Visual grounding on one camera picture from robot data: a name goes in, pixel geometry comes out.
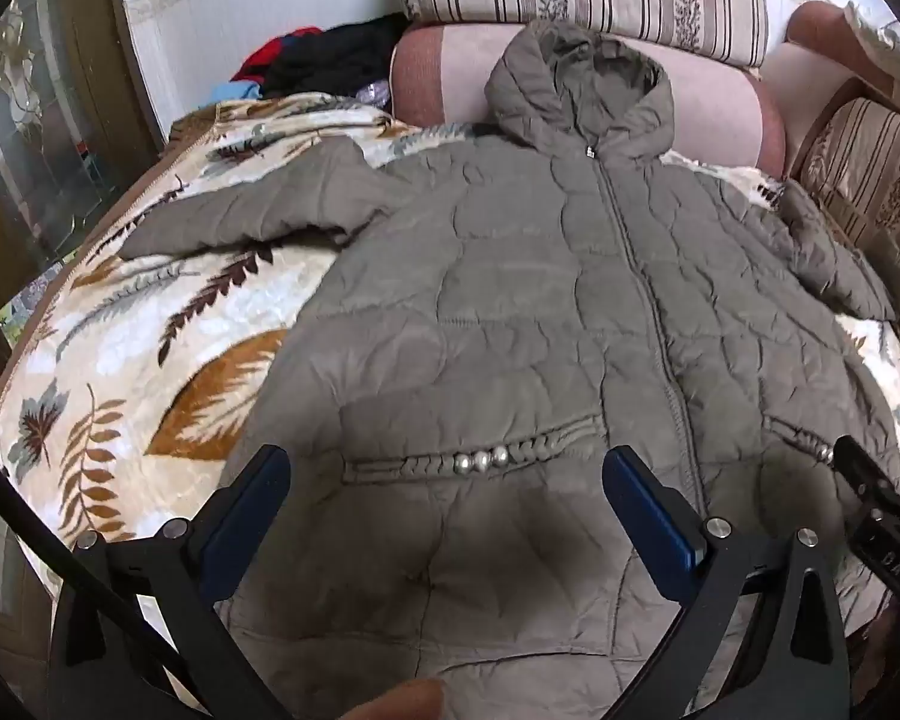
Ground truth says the black garment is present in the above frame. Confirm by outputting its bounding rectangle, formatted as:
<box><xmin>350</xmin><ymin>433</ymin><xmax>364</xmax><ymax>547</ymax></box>
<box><xmin>261</xmin><ymin>11</ymin><xmax>410</xmax><ymax>100</ymax></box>

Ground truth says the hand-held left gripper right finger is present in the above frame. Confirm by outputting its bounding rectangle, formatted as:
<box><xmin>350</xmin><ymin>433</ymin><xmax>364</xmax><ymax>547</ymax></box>
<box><xmin>602</xmin><ymin>446</ymin><xmax>848</xmax><ymax>720</ymax></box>

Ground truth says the black cable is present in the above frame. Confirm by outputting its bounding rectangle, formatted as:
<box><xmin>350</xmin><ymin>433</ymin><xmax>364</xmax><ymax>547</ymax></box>
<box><xmin>0</xmin><ymin>427</ymin><xmax>200</xmax><ymax>706</ymax></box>

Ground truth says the pink sofa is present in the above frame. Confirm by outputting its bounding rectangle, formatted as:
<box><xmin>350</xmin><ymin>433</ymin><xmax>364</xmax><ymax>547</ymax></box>
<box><xmin>386</xmin><ymin>0</ymin><xmax>900</xmax><ymax>181</ymax></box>

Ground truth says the small striped floral cushion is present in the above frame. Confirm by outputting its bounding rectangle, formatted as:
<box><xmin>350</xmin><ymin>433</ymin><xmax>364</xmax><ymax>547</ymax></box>
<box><xmin>790</xmin><ymin>96</ymin><xmax>900</xmax><ymax>316</ymax></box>

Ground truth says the light blue garment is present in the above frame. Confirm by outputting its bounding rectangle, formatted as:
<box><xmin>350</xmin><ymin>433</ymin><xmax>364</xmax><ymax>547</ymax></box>
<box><xmin>208</xmin><ymin>77</ymin><xmax>265</xmax><ymax>104</ymax></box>

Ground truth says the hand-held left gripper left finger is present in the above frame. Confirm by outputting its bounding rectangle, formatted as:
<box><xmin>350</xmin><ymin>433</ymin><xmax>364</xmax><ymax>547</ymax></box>
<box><xmin>49</xmin><ymin>445</ymin><xmax>293</xmax><ymax>720</ymax></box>

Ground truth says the red garment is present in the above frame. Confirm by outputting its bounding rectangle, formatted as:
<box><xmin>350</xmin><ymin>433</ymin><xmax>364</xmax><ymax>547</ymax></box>
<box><xmin>238</xmin><ymin>26</ymin><xmax>325</xmax><ymax>82</ymax></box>

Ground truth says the leaf print blanket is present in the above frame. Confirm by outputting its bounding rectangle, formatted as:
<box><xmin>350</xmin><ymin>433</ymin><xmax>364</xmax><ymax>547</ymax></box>
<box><xmin>0</xmin><ymin>92</ymin><xmax>900</xmax><ymax>601</ymax></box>

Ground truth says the olive quilted hooded jacket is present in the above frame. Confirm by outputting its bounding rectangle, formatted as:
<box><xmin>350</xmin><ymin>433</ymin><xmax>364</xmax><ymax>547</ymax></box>
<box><xmin>120</xmin><ymin>19</ymin><xmax>900</xmax><ymax>720</ymax></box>

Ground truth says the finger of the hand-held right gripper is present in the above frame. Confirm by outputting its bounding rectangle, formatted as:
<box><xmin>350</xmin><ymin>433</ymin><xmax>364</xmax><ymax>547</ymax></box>
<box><xmin>832</xmin><ymin>435</ymin><xmax>900</xmax><ymax>502</ymax></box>

